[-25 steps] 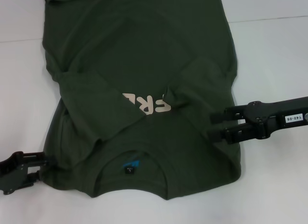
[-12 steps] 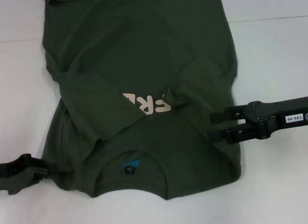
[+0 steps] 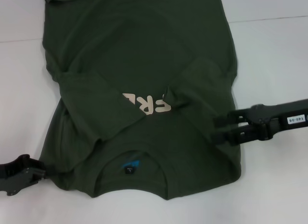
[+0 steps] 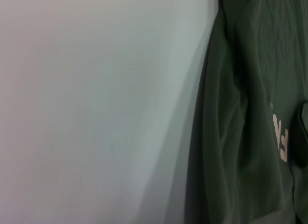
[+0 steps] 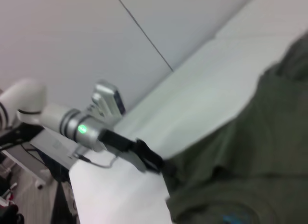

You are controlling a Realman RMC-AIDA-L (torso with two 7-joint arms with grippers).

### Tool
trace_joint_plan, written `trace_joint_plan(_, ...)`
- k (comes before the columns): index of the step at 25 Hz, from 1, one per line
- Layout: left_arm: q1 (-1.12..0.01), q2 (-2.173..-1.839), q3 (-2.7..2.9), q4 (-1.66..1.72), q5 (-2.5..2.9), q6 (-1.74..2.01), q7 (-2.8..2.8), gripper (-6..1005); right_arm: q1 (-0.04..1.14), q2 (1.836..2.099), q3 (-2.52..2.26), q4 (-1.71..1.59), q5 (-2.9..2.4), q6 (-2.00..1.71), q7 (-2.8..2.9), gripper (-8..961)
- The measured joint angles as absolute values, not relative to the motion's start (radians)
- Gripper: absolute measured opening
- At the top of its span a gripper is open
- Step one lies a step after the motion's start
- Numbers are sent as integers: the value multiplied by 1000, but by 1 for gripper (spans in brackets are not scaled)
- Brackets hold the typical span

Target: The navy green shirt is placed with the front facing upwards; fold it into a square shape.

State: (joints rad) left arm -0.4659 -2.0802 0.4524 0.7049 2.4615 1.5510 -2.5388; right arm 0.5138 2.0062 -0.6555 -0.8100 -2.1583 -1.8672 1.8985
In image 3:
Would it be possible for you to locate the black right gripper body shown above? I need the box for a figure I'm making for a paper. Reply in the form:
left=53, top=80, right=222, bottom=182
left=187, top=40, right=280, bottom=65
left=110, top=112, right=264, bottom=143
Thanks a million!
left=228, top=98, right=308, bottom=144

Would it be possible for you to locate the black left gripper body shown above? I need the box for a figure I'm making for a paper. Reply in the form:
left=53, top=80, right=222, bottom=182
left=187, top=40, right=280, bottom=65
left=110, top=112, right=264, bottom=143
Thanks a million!
left=0, top=154, right=47, bottom=197

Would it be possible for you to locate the dark green FREE t-shirt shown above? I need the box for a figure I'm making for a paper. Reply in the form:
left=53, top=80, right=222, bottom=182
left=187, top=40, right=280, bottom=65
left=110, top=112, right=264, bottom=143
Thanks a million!
left=41, top=0, right=242, bottom=201

